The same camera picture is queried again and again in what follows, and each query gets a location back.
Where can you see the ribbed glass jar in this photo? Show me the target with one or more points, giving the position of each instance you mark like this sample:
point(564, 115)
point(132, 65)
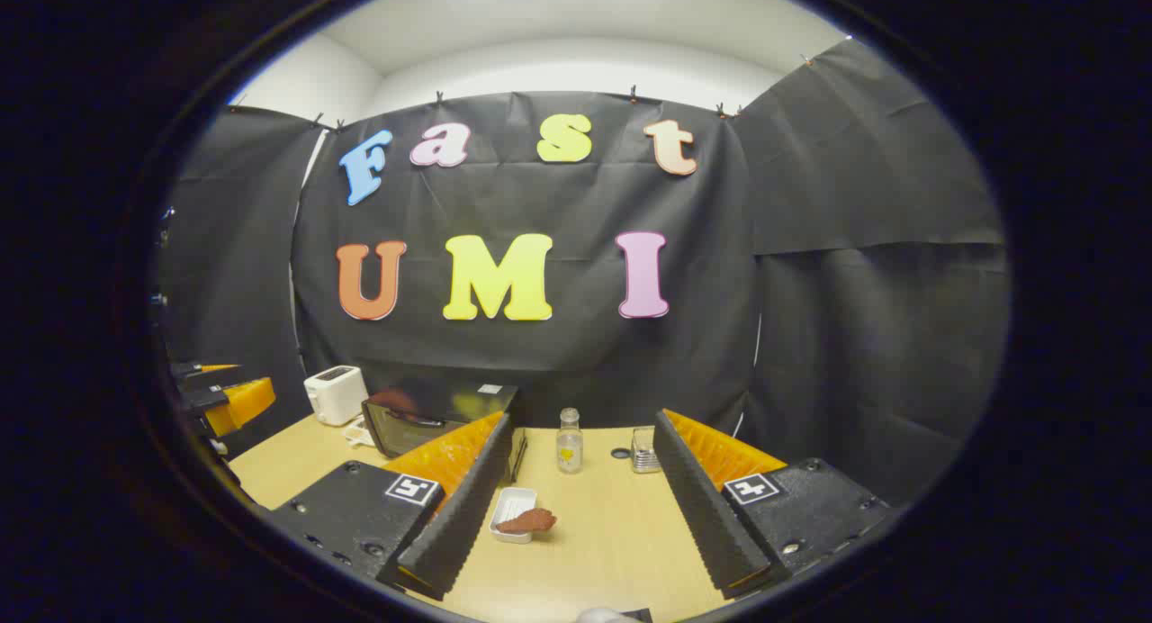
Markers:
point(644, 452)

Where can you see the white toaster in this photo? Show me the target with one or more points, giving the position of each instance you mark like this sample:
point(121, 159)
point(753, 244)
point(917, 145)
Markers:
point(335, 398)

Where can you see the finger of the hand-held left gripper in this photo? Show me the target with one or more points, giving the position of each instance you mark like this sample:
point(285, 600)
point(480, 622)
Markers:
point(243, 402)
point(186, 369)

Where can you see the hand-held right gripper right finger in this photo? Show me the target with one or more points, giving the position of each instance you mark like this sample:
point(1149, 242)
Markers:
point(711, 524)

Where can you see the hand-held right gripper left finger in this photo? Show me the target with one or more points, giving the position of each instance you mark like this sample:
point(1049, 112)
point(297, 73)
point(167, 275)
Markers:
point(459, 524)

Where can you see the clear glass bottle yellow label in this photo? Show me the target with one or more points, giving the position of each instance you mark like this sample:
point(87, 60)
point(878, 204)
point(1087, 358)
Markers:
point(569, 443)

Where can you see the black backdrop cloth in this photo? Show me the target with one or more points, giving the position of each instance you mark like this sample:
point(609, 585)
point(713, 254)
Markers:
point(558, 362)

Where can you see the brown meat piece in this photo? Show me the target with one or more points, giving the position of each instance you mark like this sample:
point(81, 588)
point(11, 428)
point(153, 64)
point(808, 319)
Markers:
point(529, 520)

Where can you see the white rectangular tray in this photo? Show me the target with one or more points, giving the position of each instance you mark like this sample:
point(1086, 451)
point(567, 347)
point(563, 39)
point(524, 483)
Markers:
point(515, 501)

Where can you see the white divided snack plate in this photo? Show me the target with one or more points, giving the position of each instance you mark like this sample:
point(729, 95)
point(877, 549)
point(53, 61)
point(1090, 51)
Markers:
point(358, 436)

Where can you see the black electric oven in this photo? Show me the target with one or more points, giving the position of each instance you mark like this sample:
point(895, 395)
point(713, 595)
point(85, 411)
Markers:
point(423, 409)

